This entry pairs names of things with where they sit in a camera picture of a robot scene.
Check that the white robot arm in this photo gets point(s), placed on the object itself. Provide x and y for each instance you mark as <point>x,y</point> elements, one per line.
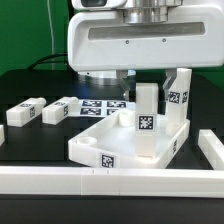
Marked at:
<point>145,12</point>

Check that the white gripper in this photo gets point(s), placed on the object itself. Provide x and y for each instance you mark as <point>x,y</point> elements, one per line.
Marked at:
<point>100,41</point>

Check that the white desk top tray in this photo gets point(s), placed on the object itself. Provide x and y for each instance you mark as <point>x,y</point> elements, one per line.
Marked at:
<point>110,143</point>

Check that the white front fence bar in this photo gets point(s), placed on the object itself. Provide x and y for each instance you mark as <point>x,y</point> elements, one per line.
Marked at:
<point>111,182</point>

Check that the white fiducial marker sheet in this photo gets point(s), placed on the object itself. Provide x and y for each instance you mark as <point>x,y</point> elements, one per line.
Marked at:
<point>99,108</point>

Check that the white block left edge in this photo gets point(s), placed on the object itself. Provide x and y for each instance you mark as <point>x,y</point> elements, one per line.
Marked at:
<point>2,136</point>

